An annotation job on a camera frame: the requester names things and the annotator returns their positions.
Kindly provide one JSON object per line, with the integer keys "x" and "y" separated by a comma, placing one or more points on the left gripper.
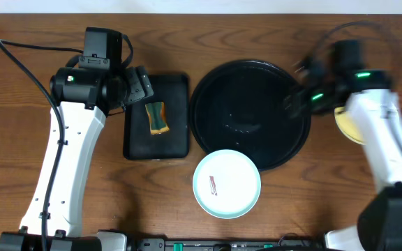
{"x": 138, "y": 86}

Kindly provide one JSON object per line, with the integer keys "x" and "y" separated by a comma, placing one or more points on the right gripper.
{"x": 296, "y": 94}

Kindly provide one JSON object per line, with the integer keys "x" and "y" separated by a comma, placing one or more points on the orange green sponge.
{"x": 157, "y": 118}

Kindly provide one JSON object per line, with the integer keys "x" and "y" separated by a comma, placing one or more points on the yellow plate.
{"x": 346, "y": 126}

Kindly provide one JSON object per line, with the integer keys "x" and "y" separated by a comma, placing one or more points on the mint plate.
{"x": 226, "y": 184}

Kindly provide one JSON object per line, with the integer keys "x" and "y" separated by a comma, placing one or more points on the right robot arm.
{"x": 373, "y": 107}

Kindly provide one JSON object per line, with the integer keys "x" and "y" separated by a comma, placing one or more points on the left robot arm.
{"x": 83, "y": 99}

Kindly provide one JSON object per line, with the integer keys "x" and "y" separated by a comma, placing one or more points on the black rectangular tray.
{"x": 139, "y": 143}

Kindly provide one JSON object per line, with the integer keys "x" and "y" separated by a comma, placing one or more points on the black round tray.
{"x": 239, "y": 106}

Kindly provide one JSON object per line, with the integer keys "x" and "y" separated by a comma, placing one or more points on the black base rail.
{"x": 160, "y": 244}

